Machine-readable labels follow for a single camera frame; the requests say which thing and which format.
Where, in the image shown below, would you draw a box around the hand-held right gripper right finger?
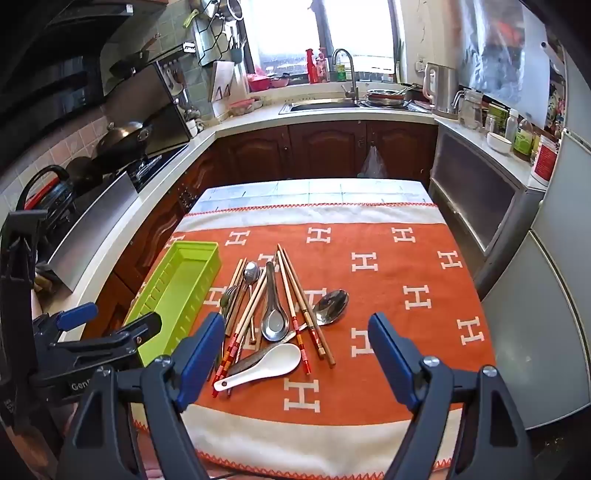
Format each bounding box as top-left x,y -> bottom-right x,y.
368,313 -> 536,480

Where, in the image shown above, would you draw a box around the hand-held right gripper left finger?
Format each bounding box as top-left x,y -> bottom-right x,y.
55,313 -> 226,480

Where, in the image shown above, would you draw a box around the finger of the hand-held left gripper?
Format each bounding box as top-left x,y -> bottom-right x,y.
34,303 -> 99,344
51,313 -> 163,365

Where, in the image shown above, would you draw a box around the cream chopstick red striped end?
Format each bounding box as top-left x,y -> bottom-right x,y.
228,271 -> 269,370
276,244 -> 312,376
213,257 -> 248,398
233,277 -> 271,365

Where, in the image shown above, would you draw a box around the metal fork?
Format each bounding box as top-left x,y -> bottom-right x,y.
219,285 -> 238,333

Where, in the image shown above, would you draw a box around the brown wooden chopstick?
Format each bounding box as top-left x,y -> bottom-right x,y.
278,246 -> 337,367
280,249 -> 327,360

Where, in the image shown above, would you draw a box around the white ceramic spoon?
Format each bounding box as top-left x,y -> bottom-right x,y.
213,343 -> 302,392

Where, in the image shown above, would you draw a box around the bamboo chopstick patterned end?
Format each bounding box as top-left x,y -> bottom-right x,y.
223,259 -> 243,333

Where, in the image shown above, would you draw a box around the green plastic utensil tray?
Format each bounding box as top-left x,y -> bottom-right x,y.
124,240 -> 221,367

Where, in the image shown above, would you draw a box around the large metal spoon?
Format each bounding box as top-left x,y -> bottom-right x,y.
277,289 -> 350,344

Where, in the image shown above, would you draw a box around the metal soup spoon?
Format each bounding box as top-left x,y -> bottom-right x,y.
261,261 -> 291,343

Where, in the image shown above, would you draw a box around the wood-handled metal spoon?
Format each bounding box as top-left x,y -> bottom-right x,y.
243,261 -> 262,344

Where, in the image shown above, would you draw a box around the orange printed blanket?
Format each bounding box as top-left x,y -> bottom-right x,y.
131,203 -> 497,478

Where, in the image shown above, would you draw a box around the black electric pressure cooker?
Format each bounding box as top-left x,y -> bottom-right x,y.
16,165 -> 77,232

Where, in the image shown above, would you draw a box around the stainless steel guard panel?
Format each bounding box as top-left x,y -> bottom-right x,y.
46,171 -> 141,294

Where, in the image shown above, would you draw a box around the black cooking pot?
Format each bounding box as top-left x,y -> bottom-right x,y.
65,156 -> 109,185

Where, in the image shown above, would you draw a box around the black gas cooktop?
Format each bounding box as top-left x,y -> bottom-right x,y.
124,138 -> 192,192

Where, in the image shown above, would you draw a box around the dark steel wok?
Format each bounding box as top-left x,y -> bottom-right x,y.
92,121 -> 155,160

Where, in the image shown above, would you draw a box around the stainless steel cabinet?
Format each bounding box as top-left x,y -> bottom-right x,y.
429,124 -> 546,301

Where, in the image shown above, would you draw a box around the grey refrigerator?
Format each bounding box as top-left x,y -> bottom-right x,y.
480,46 -> 591,430

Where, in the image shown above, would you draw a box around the pale patterned tablecloth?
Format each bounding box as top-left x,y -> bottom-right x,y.
189,178 -> 432,215

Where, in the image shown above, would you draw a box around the hanging plastic bag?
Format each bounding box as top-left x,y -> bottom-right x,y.
358,145 -> 389,178

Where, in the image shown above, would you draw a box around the steel stove back panel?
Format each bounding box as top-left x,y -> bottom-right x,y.
104,62 -> 195,158

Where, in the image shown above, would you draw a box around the black range hood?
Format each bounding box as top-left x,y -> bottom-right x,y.
0,0 -> 139,134

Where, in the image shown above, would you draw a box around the steel seasoning pots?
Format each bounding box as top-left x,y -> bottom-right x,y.
178,88 -> 204,137

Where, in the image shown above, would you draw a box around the white kitchen countertop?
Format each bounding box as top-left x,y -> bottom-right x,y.
32,95 -> 550,352

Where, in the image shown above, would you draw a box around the white bowl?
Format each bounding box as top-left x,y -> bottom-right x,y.
486,132 -> 513,154

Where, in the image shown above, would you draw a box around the red-label white tub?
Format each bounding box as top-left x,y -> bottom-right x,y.
529,134 -> 561,188

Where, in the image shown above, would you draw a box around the green-label bottle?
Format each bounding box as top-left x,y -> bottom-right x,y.
512,119 -> 536,161

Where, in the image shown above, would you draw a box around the pink-lidded food container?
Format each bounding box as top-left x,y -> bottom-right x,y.
228,98 -> 264,116

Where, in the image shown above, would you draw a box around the condiment jar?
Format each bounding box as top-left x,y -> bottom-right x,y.
484,104 -> 508,136

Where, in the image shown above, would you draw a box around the glass pitcher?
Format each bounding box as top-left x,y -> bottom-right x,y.
452,88 -> 485,131

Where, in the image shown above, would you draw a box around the stack of dishes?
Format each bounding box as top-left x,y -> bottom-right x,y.
365,85 -> 414,109

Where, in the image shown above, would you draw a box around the steel kitchen sink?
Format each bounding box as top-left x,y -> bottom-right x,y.
279,99 -> 432,116

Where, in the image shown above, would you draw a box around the pale cutting board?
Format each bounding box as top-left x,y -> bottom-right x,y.
209,60 -> 238,116

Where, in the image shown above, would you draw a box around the steel electric kettle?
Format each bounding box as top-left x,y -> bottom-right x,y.
422,62 -> 459,120

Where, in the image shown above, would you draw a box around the steel faucet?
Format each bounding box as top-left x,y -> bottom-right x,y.
331,48 -> 360,100

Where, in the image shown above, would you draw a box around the kitchen window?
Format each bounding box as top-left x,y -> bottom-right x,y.
240,0 -> 402,86

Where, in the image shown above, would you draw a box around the wire wall rack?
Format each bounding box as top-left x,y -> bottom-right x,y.
191,14 -> 245,70

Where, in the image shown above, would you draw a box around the silver foil wall sheet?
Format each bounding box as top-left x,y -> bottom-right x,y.
457,0 -> 552,130

